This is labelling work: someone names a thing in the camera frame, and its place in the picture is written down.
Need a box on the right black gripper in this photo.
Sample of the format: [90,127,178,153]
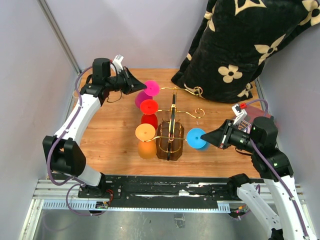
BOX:
[201,118,259,153]

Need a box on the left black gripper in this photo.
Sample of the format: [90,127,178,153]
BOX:
[105,66,147,95]

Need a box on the pink wine glass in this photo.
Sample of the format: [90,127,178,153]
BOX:
[134,80,160,108]

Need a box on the blue wine glass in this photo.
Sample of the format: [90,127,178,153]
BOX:
[186,128,210,151]

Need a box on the red wine glass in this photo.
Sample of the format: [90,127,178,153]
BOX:
[140,99,159,130]

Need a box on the clear wine glass front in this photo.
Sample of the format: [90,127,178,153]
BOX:
[72,90,79,104]

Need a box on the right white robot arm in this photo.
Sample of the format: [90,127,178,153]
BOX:
[201,116,318,240]

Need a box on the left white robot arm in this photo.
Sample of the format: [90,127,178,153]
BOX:
[42,54,147,198]

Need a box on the orange wine glass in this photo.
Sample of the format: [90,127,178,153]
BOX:
[135,123,157,159]

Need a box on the printed cloth bag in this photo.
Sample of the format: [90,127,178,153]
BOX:
[237,105,265,134]

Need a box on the black floral blanket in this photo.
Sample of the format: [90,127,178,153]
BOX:
[171,0,320,104]

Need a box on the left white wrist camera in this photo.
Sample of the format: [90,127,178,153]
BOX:
[110,54,124,74]

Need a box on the gold wire glass rack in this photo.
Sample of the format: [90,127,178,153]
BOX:
[153,87,205,161]

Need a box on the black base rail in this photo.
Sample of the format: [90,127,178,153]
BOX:
[77,173,258,213]

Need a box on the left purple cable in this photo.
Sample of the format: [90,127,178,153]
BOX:
[46,65,108,217]

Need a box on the aluminium corner post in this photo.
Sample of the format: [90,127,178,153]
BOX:
[37,0,82,74]

